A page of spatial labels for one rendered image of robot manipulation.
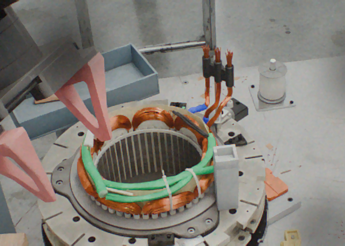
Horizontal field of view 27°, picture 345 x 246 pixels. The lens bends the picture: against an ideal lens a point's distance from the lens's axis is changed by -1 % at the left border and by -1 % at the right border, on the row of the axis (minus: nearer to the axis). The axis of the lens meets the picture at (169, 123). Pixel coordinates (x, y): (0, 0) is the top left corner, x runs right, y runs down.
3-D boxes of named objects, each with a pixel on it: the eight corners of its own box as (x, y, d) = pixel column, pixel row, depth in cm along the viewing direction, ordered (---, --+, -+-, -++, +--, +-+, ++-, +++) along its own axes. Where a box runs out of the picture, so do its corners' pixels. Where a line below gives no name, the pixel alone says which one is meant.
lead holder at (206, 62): (234, 88, 99) (234, 67, 96) (204, 89, 99) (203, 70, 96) (231, 71, 101) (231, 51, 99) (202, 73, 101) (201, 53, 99)
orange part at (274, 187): (289, 190, 137) (289, 187, 137) (269, 202, 135) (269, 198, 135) (266, 170, 142) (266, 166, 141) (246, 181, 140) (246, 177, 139)
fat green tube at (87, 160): (109, 202, 91) (107, 192, 90) (78, 204, 91) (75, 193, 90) (111, 125, 102) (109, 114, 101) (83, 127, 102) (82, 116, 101)
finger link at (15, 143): (111, 159, 60) (48, 66, 57) (60, 217, 56) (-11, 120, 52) (62, 167, 65) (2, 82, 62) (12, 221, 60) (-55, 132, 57)
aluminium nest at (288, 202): (300, 207, 136) (301, 198, 134) (262, 228, 133) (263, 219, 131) (262, 171, 144) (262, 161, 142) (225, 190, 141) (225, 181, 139)
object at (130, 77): (145, 157, 149) (131, 41, 130) (169, 190, 142) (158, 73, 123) (32, 201, 142) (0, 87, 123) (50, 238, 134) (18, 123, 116)
